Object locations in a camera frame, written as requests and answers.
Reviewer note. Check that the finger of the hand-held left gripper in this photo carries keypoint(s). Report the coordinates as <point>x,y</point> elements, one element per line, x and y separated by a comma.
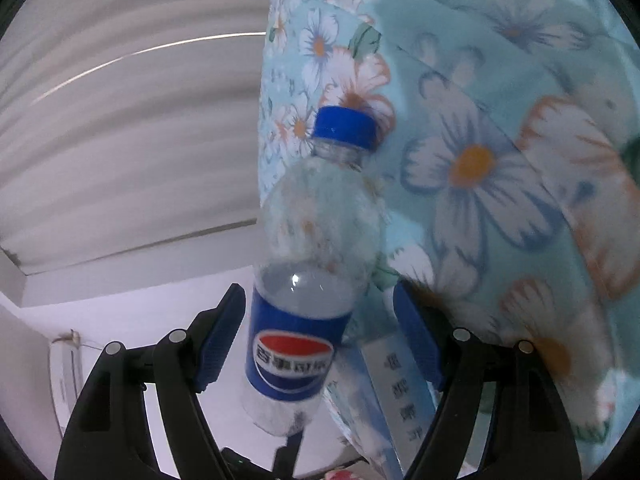
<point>289,457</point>

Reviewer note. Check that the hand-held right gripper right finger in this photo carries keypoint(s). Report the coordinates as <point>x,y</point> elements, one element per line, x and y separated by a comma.
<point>415,335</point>

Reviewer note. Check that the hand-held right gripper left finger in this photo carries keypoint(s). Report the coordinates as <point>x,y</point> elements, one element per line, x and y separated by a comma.
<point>220,340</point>

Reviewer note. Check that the clear bottle with blue label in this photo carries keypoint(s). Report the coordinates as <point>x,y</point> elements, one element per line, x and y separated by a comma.
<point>295,355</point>

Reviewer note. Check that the white curtain pelmet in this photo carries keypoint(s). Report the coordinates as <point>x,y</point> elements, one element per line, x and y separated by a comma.
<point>100,257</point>

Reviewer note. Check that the white air conditioner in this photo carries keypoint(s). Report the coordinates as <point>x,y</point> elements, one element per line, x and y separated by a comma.
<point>65,385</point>

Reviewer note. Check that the floral blue blanket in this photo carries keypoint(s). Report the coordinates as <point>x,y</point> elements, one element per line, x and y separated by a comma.
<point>475,160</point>

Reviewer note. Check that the white curtain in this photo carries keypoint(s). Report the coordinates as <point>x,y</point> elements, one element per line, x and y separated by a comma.
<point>125,135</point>

